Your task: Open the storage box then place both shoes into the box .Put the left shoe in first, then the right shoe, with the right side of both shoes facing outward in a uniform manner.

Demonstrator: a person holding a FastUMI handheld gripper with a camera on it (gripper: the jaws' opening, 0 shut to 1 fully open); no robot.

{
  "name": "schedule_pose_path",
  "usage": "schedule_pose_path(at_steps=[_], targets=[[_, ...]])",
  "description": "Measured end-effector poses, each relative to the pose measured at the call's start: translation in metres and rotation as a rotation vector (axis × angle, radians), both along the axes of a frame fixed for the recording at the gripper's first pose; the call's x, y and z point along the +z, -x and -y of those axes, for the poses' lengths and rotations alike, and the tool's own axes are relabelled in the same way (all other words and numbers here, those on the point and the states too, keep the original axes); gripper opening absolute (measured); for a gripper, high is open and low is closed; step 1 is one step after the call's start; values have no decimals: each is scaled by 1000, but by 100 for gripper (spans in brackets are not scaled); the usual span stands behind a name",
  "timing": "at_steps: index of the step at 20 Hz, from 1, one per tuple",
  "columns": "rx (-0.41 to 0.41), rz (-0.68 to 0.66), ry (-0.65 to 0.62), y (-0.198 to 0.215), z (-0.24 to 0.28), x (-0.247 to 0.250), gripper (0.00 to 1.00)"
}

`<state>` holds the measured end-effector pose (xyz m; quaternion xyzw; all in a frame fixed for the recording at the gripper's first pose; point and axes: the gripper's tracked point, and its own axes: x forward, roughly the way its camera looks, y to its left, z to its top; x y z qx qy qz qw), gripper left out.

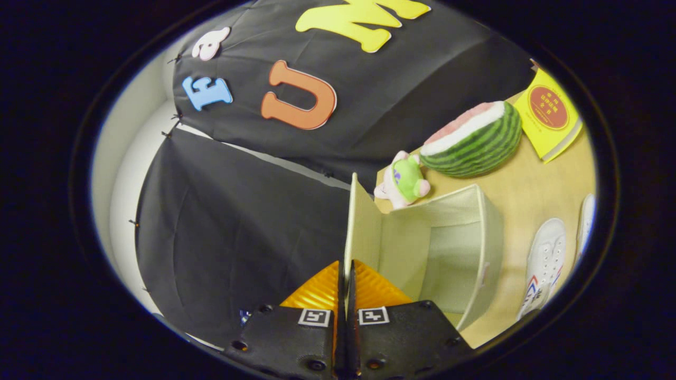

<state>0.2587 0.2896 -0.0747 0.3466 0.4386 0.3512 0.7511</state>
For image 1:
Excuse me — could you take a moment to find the yellow book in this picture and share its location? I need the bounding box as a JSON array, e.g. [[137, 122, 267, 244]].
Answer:
[[513, 68, 584, 163]]

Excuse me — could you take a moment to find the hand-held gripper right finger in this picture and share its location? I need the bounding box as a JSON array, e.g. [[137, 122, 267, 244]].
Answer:
[[346, 259, 473, 379]]

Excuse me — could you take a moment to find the watermelon slice plush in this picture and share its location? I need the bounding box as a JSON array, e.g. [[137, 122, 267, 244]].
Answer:
[[420, 100, 523, 178]]

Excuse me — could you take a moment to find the pink and green plush toy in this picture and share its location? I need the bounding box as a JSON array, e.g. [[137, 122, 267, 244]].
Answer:
[[374, 150, 431, 210]]

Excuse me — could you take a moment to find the beige fabric storage box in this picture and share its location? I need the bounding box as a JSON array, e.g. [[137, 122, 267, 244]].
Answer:
[[343, 173, 505, 332]]

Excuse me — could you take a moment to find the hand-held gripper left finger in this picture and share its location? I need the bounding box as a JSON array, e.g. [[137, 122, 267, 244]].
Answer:
[[222, 260, 346, 379]]

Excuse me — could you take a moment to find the white canvas shoe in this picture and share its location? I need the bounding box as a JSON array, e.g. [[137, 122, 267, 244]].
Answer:
[[576, 194, 596, 264], [517, 218, 567, 321]]

